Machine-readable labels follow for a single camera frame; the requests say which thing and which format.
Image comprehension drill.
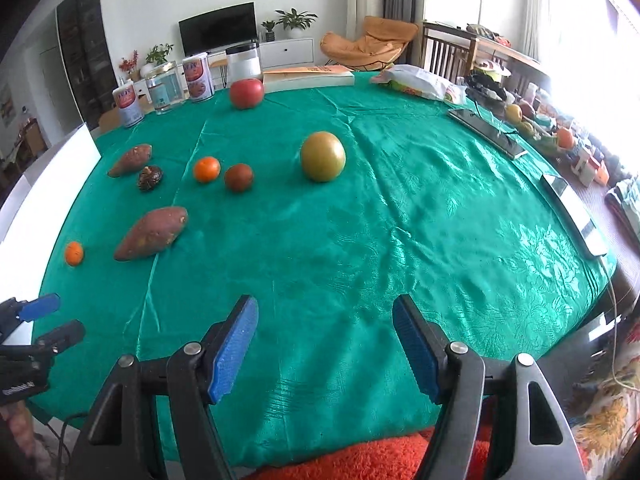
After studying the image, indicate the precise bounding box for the wooden chair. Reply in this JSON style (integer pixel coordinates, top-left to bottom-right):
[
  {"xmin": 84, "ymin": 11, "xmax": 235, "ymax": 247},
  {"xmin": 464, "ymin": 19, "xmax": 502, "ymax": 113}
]
[{"xmin": 17, "ymin": 117, "xmax": 51, "ymax": 161}]

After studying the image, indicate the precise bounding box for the black cable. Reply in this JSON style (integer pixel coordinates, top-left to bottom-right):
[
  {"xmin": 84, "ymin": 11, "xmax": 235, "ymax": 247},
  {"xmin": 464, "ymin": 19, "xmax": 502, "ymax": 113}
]
[{"xmin": 47, "ymin": 411, "xmax": 88, "ymax": 480}]

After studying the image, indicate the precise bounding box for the floral patterned cloth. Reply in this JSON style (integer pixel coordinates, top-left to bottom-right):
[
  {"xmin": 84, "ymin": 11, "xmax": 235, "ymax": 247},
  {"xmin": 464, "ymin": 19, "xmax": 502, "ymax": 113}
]
[{"xmin": 565, "ymin": 345, "xmax": 640, "ymax": 480}]

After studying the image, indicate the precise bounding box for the small white tin can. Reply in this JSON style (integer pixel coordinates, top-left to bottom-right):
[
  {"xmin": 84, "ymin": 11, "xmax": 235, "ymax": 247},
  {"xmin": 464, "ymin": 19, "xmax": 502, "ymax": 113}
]
[{"xmin": 112, "ymin": 82, "xmax": 146, "ymax": 129}]

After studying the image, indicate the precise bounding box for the dark display cabinet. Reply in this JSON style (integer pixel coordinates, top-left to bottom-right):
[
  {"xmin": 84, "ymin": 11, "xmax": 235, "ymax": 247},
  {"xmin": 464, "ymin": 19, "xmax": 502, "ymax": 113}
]
[{"xmin": 55, "ymin": 0, "xmax": 118, "ymax": 131}]

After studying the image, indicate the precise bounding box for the sheer white window curtain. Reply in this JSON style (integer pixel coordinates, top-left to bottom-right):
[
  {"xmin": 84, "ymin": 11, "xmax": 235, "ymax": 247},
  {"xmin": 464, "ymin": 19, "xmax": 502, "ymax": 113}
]
[{"xmin": 525, "ymin": 0, "xmax": 566, "ymax": 61}]

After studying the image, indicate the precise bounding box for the leafy potted plant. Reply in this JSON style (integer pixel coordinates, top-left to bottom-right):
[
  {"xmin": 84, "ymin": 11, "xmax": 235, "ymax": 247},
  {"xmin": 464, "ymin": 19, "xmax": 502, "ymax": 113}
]
[{"xmin": 145, "ymin": 43, "xmax": 175, "ymax": 68}]

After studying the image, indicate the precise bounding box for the large sweet potato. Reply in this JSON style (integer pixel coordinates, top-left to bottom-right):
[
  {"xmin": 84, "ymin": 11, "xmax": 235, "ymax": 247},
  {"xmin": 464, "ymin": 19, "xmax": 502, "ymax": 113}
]
[{"xmin": 114, "ymin": 206, "xmax": 189, "ymax": 262}]

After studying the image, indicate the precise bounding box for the white plastic bag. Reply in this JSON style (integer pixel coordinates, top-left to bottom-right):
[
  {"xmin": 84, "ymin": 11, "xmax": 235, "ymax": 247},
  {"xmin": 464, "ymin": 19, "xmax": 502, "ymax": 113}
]
[{"xmin": 370, "ymin": 64, "xmax": 468, "ymax": 106}]

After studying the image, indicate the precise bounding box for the thick yellow cover book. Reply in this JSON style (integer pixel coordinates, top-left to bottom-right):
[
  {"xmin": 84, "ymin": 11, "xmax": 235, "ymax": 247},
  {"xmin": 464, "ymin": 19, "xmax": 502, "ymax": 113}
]
[{"xmin": 262, "ymin": 64, "xmax": 356, "ymax": 94}]

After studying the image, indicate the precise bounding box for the black television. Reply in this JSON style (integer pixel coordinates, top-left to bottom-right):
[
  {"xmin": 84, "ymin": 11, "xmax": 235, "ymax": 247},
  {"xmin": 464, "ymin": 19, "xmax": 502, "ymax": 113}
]
[{"xmin": 178, "ymin": 2, "xmax": 257, "ymax": 57}]

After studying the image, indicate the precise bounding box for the large yellow-green citrus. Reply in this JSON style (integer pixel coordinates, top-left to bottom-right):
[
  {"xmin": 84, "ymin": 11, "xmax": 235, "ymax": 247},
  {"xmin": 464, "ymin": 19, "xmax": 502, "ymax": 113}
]
[{"xmin": 300, "ymin": 131, "xmax": 347, "ymax": 183}]

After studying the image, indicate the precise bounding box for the large green potted plant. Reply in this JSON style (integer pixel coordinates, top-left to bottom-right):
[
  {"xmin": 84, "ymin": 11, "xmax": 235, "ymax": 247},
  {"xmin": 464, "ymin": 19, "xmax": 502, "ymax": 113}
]
[{"xmin": 275, "ymin": 8, "xmax": 319, "ymax": 40}]

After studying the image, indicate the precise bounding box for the reddish brown round fruit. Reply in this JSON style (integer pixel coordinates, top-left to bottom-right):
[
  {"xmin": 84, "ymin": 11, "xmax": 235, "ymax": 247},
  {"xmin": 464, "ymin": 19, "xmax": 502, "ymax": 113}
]
[{"xmin": 224, "ymin": 163, "xmax": 255, "ymax": 193}]

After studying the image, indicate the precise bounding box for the white television cabinet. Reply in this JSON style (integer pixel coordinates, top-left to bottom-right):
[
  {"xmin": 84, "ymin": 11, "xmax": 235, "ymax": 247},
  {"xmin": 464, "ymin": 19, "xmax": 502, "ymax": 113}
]
[{"xmin": 207, "ymin": 37, "xmax": 316, "ymax": 73}]

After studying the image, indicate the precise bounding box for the person's left forearm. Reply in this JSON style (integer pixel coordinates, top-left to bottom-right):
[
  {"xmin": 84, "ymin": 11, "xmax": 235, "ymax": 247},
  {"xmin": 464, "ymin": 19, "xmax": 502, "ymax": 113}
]
[{"xmin": 0, "ymin": 402, "xmax": 38, "ymax": 480}]

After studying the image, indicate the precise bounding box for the wooden slatted bench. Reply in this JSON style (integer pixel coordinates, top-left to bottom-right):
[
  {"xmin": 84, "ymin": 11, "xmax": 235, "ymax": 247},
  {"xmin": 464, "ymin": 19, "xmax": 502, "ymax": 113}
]
[{"xmin": 421, "ymin": 21, "xmax": 546, "ymax": 96}]

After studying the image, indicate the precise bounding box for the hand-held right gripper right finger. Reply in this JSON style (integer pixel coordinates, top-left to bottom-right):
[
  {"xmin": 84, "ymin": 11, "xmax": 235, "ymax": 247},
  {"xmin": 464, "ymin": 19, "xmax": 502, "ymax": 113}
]
[{"xmin": 391, "ymin": 294, "xmax": 588, "ymax": 480}]

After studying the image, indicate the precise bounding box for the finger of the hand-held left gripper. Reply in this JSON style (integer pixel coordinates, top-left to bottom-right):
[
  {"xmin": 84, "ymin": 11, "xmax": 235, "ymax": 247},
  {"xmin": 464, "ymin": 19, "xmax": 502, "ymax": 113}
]
[
  {"xmin": 0, "ymin": 293, "xmax": 62, "ymax": 343},
  {"xmin": 0, "ymin": 319, "xmax": 87, "ymax": 367}
]

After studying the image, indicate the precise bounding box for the red apple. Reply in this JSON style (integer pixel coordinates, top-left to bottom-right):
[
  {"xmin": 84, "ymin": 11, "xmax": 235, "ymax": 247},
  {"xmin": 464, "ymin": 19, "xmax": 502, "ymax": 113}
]
[{"xmin": 229, "ymin": 78, "xmax": 265, "ymax": 110}]

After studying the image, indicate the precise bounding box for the tall red label can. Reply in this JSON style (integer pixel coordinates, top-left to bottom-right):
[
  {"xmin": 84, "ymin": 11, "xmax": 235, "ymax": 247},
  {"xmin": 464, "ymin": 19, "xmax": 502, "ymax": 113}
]
[{"xmin": 181, "ymin": 53, "xmax": 215, "ymax": 104}]

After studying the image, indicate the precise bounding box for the silver phone table edge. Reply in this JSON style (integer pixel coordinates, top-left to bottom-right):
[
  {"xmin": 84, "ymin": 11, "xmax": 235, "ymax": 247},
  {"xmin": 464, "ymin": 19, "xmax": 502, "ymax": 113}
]
[{"xmin": 540, "ymin": 172, "xmax": 608, "ymax": 258}]

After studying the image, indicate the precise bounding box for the long silver flat tray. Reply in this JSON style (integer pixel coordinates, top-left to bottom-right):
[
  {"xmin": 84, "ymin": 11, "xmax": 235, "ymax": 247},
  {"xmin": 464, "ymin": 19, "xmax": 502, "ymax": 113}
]
[{"xmin": 447, "ymin": 107, "xmax": 528, "ymax": 161}]

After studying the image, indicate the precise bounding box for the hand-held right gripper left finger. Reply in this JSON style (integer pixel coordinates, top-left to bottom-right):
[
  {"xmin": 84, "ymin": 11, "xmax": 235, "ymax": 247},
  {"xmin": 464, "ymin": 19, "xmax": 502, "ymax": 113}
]
[{"xmin": 67, "ymin": 294, "xmax": 260, "ymax": 480}]

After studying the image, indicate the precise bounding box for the orange fuzzy cloth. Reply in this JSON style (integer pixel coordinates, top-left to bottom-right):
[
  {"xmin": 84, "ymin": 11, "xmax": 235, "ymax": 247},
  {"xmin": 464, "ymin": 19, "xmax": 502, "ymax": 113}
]
[{"xmin": 250, "ymin": 427, "xmax": 591, "ymax": 480}]

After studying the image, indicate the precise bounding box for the glass jar gold lid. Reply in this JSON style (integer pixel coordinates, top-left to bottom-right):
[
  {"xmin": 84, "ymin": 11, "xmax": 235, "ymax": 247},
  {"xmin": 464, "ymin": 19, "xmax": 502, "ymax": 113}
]
[{"xmin": 144, "ymin": 61, "xmax": 186, "ymax": 116}]

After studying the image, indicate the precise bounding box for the clear plastic jar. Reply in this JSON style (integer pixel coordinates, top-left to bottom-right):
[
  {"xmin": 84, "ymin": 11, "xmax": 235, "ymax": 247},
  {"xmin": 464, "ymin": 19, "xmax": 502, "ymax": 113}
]
[{"xmin": 225, "ymin": 43, "xmax": 262, "ymax": 86}]

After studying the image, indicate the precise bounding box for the black bundle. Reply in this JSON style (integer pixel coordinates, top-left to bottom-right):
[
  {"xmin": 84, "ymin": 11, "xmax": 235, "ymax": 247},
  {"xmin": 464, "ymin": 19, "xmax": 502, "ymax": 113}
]
[{"xmin": 465, "ymin": 74, "xmax": 516, "ymax": 106}]

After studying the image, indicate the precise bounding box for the red flower bouquet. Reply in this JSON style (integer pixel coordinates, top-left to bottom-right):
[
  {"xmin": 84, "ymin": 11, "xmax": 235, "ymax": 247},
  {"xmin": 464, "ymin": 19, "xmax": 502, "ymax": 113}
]
[{"xmin": 118, "ymin": 50, "xmax": 140, "ymax": 81}]

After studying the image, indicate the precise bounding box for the white board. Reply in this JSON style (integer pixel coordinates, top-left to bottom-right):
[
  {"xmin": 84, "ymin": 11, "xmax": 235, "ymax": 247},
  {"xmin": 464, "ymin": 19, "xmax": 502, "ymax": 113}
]
[{"xmin": 0, "ymin": 122, "xmax": 102, "ymax": 346}]

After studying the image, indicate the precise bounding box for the orange lounge chair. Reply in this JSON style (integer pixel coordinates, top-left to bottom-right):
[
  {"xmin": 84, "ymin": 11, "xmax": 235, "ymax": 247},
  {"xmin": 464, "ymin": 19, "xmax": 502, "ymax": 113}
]
[{"xmin": 320, "ymin": 16, "xmax": 420, "ymax": 73}]

